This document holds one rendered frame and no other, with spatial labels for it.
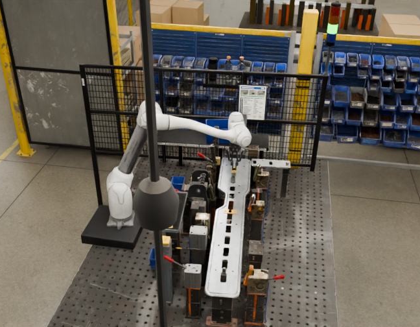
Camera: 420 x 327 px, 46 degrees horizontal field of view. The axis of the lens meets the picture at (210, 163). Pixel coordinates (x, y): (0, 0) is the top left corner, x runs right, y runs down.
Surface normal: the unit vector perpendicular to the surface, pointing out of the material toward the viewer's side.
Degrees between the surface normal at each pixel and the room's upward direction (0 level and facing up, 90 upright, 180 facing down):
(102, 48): 91
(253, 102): 90
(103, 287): 0
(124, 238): 2
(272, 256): 0
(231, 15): 90
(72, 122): 93
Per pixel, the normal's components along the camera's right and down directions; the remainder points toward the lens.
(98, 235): 0.04, -0.86
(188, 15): -0.25, 0.51
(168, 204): 0.54, 0.09
